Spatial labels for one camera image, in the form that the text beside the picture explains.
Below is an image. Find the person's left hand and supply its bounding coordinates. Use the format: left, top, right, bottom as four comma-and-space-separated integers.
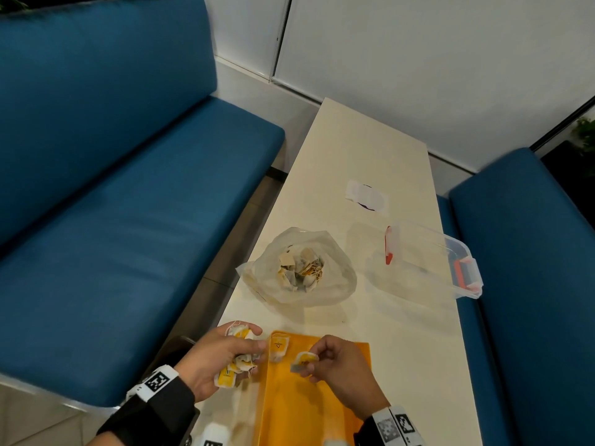
174, 321, 268, 404

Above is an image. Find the person's right hand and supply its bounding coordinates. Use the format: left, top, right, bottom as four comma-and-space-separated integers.
299, 334, 390, 421

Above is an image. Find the bunch of tea bags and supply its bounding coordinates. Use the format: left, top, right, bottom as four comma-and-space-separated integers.
213, 321, 266, 388

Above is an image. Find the yellow tagged tea bag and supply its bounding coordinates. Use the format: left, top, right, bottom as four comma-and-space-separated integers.
268, 335, 291, 364
290, 351, 320, 373

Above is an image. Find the yellow tray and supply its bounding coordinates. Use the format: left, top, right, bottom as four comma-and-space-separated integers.
253, 331, 372, 446

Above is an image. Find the clear plastic bag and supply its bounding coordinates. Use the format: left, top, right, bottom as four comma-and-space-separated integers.
236, 227, 358, 307

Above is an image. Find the clear box with red latches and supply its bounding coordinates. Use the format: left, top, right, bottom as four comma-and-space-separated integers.
367, 220, 484, 300

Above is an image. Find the person's left forearm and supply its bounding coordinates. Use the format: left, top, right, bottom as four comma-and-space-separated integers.
86, 375, 196, 446

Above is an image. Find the person's right forearm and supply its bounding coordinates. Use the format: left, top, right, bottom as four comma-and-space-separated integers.
353, 415, 419, 446

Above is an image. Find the white marker wristband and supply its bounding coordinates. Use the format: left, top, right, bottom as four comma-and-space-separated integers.
126, 364, 180, 404
371, 406, 425, 446

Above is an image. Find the white paper patch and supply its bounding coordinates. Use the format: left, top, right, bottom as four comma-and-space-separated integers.
345, 180, 389, 214

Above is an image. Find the blue sofa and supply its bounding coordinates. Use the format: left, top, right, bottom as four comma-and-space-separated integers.
436, 147, 595, 446
0, 0, 285, 409

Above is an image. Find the black metal pole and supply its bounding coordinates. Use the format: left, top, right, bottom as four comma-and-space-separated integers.
529, 95, 595, 152

